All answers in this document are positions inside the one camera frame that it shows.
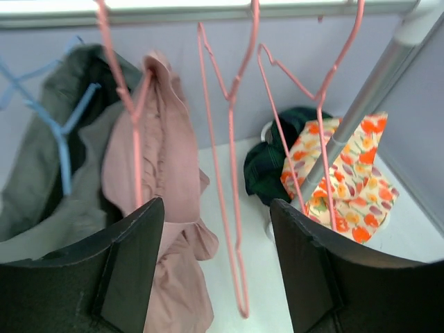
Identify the pink pleated skirt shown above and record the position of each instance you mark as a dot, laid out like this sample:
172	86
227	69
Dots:
179	299

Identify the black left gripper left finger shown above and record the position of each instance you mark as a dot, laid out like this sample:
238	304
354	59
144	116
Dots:
99	284

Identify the pink hanger of floral skirt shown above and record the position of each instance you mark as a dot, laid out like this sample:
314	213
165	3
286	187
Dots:
235	257

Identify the white perforated plastic basket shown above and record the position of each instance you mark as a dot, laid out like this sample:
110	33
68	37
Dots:
266	136

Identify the dark green plaid skirt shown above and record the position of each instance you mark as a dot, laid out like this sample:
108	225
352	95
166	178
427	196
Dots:
264	162

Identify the grey skirt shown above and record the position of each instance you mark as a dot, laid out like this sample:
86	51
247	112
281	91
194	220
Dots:
36	217

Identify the orange floral skirt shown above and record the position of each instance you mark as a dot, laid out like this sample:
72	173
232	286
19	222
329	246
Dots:
357	198

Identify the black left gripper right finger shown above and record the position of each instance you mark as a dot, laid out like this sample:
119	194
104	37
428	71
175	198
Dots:
334	284

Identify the silver clothes rack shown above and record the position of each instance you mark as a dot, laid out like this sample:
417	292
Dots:
419	17

